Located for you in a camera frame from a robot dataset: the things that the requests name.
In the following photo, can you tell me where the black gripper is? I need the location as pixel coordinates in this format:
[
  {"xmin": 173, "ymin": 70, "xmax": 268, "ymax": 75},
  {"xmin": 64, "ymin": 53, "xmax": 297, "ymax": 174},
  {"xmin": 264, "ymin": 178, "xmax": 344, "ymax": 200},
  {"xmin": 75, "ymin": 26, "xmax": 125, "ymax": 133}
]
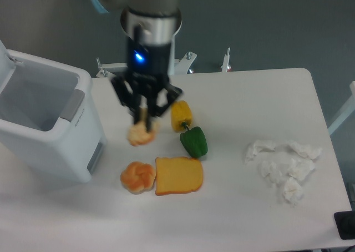
[{"xmin": 110, "ymin": 35, "xmax": 184, "ymax": 132}]

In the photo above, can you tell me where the small orange bread piece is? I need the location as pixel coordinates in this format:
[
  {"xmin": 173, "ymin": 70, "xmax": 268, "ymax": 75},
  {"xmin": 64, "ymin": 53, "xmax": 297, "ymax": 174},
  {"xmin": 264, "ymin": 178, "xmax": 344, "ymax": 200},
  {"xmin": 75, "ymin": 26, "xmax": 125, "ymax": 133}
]
[{"xmin": 127, "ymin": 108, "xmax": 160, "ymax": 147}]

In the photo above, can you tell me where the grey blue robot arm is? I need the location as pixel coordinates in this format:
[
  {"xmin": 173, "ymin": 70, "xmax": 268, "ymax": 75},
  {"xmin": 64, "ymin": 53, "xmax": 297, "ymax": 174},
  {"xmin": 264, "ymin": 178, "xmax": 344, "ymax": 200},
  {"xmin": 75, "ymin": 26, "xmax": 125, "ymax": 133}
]
[{"xmin": 94, "ymin": 0, "xmax": 182, "ymax": 133}]

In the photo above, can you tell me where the round knotted bread roll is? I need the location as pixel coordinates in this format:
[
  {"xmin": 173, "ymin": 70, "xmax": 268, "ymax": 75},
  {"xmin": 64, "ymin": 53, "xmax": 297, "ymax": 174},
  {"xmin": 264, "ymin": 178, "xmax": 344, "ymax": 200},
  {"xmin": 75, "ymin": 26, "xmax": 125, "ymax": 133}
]
[{"xmin": 120, "ymin": 162, "xmax": 156, "ymax": 194}]

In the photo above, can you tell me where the square toast bread slice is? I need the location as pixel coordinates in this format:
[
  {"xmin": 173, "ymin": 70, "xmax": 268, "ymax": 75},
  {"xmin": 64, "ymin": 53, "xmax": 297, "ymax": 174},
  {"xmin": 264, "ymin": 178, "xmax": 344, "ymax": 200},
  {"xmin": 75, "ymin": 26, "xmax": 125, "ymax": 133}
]
[{"xmin": 155, "ymin": 157, "xmax": 204, "ymax": 196}]

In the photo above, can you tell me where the white trash can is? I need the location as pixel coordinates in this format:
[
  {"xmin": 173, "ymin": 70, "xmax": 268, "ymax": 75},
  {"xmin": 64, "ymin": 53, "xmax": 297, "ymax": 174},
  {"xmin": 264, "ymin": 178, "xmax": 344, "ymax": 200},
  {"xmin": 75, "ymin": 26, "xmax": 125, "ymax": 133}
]
[{"xmin": 1, "ymin": 46, "xmax": 107, "ymax": 183}]

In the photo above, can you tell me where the yellow bell pepper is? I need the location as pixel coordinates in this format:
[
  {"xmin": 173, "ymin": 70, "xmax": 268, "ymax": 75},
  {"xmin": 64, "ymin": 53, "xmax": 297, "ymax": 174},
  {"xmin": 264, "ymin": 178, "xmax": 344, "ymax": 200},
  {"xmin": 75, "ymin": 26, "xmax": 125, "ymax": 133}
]
[{"xmin": 170, "ymin": 100, "xmax": 192, "ymax": 132}]

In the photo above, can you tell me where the green bell pepper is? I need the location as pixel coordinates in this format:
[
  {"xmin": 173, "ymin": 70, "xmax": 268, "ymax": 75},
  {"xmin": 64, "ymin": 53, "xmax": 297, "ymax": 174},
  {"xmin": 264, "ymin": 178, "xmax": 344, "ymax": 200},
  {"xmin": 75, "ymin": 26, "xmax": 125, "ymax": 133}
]
[{"xmin": 179, "ymin": 127, "xmax": 208, "ymax": 159}]

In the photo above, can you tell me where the crumpled white tissue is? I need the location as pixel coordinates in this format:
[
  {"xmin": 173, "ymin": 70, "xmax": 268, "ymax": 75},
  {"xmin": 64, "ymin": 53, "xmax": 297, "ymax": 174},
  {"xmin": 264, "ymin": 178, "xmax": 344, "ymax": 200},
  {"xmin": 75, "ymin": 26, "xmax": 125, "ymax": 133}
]
[
  {"xmin": 260, "ymin": 160, "xmax": 282, "ymax": 184},
  {"xmin": 287, "ymin": 158, "xmax": 315, "ymax": 182},
  {"xmin": 286, "ymin": 140, "xmax": 322, "ymax": 160},
  {"xmin": 282, "ymin": 177, "xmax": 303, "ymax": 206},
  {"xmin": 244, "ymin": 140, "xmax": 276, "ymax": 164}
]

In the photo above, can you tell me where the crumpled white tissue centre left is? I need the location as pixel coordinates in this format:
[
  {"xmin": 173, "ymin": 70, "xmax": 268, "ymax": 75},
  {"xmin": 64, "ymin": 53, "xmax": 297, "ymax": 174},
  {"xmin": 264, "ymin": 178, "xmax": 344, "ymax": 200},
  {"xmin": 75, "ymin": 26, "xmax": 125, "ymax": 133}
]
[{"xmin": 260, "ymin": 160, "xmax": 282, "ymax": 184}]

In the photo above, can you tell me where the crumpled white tissue centre right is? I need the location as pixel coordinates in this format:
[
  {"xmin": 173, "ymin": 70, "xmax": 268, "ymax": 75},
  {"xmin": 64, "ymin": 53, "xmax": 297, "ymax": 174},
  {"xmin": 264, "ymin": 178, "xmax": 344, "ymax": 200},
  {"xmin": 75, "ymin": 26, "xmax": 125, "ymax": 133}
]
[{"xmin": 287, "ymin": 158, "xmax": 315, "ymax": 182}]

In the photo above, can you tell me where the crumpled white tissue bottom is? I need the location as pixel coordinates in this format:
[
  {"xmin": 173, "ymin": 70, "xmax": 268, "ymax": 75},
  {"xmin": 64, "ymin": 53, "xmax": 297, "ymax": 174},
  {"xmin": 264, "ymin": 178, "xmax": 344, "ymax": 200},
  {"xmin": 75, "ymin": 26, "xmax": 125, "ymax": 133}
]
[{"xmin": 282, "ymin": 177, "xmax": 303, "ymax": 206}]

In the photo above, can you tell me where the crumpled white tissue top right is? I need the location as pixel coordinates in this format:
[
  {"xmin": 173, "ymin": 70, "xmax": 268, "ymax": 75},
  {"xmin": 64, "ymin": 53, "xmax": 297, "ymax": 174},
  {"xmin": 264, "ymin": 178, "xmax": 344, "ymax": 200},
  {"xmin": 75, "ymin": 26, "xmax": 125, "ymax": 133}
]
[{"xmin": 286, "ymin": 140, "xmax": 322, "ymax": 160}]

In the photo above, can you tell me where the black device at table edge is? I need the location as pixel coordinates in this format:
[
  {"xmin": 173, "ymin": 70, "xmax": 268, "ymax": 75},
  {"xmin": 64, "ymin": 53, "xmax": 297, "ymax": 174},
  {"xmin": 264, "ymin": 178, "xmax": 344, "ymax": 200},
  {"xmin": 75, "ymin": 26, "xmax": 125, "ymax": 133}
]
[{"xmin": 334, "ymin": 211, "xmax": 355, "ymax": 240}]

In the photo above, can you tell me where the white pedestal base frame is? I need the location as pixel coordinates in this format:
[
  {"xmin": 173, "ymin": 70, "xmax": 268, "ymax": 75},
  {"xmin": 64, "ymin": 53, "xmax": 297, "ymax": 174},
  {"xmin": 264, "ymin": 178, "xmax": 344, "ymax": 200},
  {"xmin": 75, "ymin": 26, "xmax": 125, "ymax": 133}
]
[{"xmin": 96, "ymin": 47, "xmax": 231, "ymax": 78}]

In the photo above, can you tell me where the white frame at right edge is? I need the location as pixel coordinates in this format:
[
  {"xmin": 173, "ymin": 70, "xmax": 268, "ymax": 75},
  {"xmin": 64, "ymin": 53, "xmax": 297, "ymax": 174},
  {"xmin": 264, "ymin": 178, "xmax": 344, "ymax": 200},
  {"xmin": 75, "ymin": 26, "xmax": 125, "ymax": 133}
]
[{"xmin": 328, "ymin": 81, "xmax": 354, "ymax": 135}]

